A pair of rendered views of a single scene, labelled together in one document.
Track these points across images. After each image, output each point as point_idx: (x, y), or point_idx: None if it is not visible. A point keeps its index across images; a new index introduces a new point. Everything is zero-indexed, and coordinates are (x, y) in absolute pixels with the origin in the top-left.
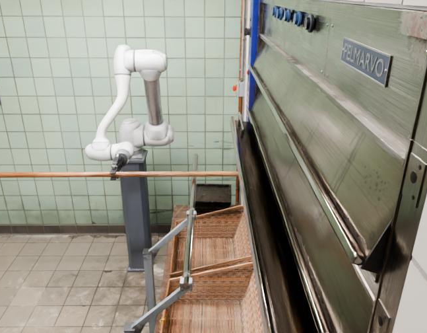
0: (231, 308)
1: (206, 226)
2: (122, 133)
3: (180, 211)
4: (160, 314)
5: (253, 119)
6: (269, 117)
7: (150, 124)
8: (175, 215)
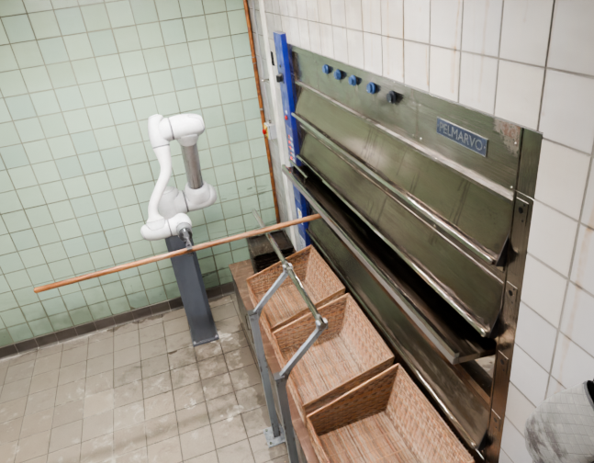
0: (334, 342)
1: (277, 276)
2: (162, 204)
3: (238, 268)
4: (273, 367)
5: (308, 163)
6: (333, 163)
7: (191, 188)
8: (235, 275)
